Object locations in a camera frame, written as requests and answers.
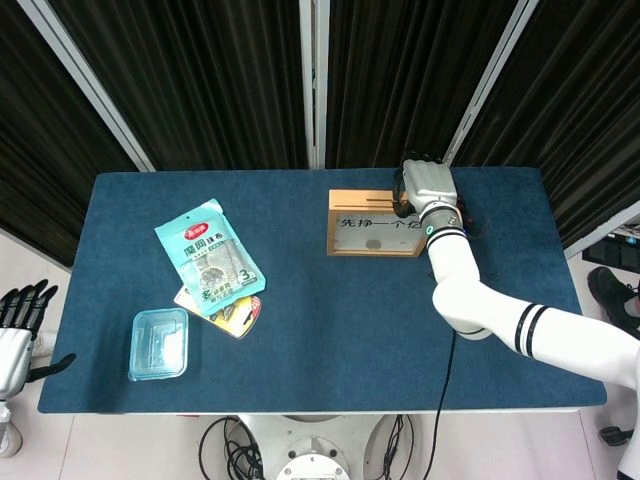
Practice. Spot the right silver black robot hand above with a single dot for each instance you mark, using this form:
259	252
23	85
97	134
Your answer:
430	182

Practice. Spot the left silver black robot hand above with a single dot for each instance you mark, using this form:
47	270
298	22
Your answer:
12	350

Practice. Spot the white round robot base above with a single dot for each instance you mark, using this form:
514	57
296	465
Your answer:
310	450

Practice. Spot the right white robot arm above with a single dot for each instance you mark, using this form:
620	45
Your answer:
460	280

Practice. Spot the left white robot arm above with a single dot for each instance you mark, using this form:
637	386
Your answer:
6	425

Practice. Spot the dark purple grape bunch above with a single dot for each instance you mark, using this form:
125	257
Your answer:
467	217

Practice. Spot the dark pleated curtain panel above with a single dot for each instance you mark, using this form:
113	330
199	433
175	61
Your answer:
200	75
400	75
590	100
40	150

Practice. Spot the clear blue plastic container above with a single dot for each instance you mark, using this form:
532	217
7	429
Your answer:
157	345

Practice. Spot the blue velvet table cloth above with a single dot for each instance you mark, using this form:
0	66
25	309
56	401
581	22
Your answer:
325	325

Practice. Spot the black equipment box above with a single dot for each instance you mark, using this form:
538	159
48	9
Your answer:
612	255

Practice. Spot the black shoe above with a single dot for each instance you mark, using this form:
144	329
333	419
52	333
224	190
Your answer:
610	292

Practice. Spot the teal cleaning cloth package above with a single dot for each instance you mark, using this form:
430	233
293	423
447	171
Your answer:
210	255

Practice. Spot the yellow razor blister pack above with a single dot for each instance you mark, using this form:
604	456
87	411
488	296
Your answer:
235	320

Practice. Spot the black chair caster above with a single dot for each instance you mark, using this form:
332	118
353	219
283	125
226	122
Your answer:
615	436

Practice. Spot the wooden frame money box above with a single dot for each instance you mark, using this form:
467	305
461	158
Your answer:
350	199

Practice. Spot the white partition post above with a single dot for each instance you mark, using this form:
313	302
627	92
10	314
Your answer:
90	85
487	85
312	75
600	230

